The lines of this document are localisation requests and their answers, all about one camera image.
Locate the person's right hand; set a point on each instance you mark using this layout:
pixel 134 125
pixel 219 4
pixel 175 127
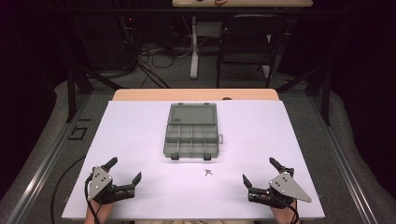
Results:
pixel 288 214

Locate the black metal stand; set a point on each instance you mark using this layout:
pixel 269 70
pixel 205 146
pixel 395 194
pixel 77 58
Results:
pixel 325 93
pixel 72 93

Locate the aluminium floor rail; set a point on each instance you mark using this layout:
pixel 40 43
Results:
pixel 43 168
pixel 345 168

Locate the small metal screw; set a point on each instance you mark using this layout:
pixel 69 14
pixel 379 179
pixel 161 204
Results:
pixel 206 172

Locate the wooden table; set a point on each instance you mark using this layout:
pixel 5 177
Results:
pixel 193 94

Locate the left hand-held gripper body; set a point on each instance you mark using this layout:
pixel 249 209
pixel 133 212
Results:
pixel 99 182

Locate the black folding chair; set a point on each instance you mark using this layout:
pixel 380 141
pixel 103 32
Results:
pixel 249 37

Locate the person's left hand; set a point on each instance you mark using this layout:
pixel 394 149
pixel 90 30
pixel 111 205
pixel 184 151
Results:
pixel 99 213

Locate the white board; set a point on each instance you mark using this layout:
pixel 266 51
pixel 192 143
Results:
pixel 140 140

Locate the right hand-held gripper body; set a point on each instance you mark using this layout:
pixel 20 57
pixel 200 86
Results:
pixel 286 186

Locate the grey plastic compartment box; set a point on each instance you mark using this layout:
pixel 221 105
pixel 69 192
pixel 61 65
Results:
pixel 190 137

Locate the white desk leg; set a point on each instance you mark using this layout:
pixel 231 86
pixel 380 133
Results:
pixel 194 56

